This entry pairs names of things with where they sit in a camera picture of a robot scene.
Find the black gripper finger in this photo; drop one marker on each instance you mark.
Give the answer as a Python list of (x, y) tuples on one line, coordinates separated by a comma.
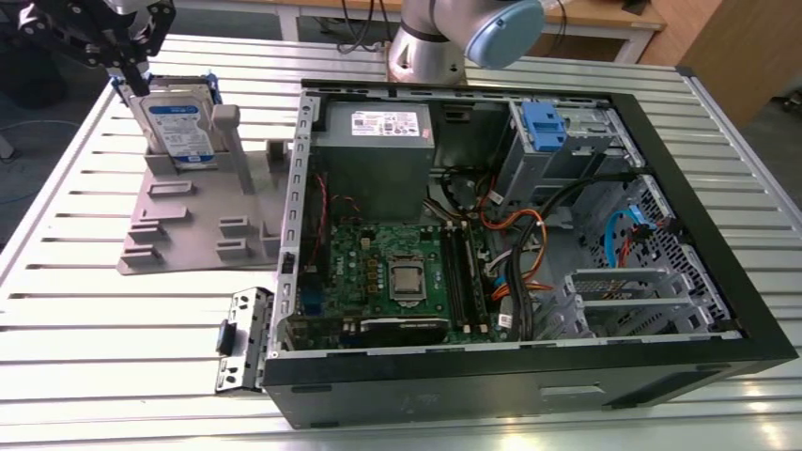
[(63, 40), (154, 28)]

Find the hard disk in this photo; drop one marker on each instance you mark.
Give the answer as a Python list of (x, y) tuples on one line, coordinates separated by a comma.
[(179, 131)]

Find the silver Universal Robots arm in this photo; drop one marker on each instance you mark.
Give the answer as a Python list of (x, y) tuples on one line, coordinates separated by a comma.
[(426, 51)]

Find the silver disk bay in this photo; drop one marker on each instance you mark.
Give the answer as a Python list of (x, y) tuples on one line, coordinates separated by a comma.
[(626, 304)]

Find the grey parts rack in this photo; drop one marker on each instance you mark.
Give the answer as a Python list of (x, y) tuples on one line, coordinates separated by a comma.
[(200, 235)]

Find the grey power supply unit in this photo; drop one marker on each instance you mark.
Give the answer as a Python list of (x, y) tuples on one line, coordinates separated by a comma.
[(376, 178)]

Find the green motherboard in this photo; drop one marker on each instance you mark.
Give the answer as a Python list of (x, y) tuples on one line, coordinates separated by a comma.
[(356, 263)]

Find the blue drive cage latch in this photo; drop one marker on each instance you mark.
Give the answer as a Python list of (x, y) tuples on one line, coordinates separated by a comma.
[(542, 127)]

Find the hinged metal card retainer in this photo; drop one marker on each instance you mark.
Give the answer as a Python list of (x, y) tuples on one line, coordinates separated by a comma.
[(254, 329)]

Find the silver CPU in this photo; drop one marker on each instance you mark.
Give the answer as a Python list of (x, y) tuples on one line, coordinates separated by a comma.
[(408, 282)]

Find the silver optical drive cage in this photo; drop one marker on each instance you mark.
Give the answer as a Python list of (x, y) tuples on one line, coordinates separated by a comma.
[(533, 174)]

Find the wooden desk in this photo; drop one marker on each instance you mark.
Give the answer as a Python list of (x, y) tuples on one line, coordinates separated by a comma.
[(602, 14)]

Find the black RAM stick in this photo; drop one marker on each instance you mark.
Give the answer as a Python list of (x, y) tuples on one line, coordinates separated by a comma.
[(475, 282)]

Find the black graphics card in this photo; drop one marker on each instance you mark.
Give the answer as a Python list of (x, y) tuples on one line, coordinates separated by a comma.
[(407, 329)]

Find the black open PC case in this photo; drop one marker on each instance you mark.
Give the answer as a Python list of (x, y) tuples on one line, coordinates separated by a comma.
[(438, 394)]

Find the brown wooden cabinet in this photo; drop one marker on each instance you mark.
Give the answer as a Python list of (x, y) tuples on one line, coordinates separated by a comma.
[(739, 56)]

